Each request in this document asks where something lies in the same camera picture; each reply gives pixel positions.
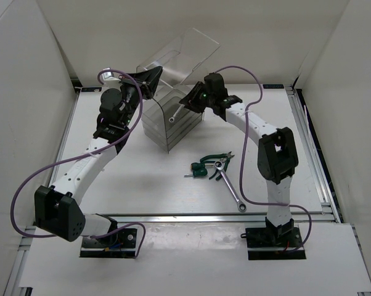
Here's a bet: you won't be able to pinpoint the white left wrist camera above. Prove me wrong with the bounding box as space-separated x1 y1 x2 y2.
98 72 120 87

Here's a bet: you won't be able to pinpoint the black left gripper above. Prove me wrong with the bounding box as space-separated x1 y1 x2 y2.
119 67 164 127

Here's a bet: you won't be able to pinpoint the green stubby phillips screwdriver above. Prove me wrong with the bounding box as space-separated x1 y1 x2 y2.
190 162 212 171

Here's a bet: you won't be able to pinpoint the green stubby flat screwdriver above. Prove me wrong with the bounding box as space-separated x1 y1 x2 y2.
184 168 208 178

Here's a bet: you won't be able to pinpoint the large green cutting pliers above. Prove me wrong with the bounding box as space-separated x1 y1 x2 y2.
199 150 235 182

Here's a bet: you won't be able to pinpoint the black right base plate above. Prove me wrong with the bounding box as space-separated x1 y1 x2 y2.
240 227 306 261

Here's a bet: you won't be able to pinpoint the small silver ratchet wrench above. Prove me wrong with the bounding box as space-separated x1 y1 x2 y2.
168 104 184 123

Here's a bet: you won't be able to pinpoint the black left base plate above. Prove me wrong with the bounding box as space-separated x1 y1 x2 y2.
79 222 146 259

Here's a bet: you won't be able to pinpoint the clear plastic drawer organizer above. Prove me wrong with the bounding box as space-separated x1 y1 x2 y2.
136 28 220 152

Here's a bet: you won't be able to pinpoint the small green cutting pliers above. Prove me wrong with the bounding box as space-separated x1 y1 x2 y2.
204 160 218 180

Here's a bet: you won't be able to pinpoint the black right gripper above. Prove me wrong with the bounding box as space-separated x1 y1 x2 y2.
179 82 214 114

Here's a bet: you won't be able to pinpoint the aluminium frame rail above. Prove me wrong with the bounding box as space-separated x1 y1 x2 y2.
109 208 336 223

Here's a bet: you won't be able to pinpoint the large silver ratchet wrench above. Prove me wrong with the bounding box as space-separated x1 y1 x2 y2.
214 160 247 212

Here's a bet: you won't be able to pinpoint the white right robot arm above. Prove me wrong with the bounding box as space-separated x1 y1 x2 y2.
180 73 299 247

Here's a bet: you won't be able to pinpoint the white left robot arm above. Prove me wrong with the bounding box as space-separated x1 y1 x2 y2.
35 66 163 247

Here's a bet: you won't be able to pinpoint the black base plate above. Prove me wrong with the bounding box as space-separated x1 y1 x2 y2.
240 227 306 261
79 222 146 259

